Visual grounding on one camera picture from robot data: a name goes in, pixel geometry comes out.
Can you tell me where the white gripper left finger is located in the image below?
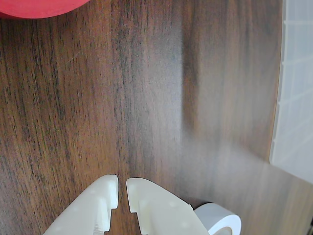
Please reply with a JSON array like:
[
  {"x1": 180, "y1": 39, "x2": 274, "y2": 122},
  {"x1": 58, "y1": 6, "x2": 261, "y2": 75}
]
[{"x1": 43, "y1": 174, "x2": 119, "y2": 235}]

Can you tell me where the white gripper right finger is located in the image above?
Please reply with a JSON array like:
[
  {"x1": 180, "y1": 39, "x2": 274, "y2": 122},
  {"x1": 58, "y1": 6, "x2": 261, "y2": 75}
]
[{"x1": 126, "y1": 177, "x2": 211, "y2": 235}]

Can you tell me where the red tape roll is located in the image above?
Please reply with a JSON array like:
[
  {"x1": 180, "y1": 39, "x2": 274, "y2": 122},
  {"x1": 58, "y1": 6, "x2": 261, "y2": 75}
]
[{"x1": 0, "y1": 0, "x2": 90, "y2": 20}]

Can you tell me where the clear plastic box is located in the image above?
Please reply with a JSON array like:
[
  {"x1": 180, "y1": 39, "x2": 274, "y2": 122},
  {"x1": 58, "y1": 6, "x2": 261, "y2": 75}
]
[{"x1": 268, "y1": 0, "x2": 313, "y2": 186}]

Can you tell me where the white tape roll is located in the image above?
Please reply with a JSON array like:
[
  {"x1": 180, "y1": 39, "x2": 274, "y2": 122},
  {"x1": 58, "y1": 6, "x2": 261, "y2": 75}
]
[{"x1": 193, "y1": 202, "x2": 242, "y2": 235}]

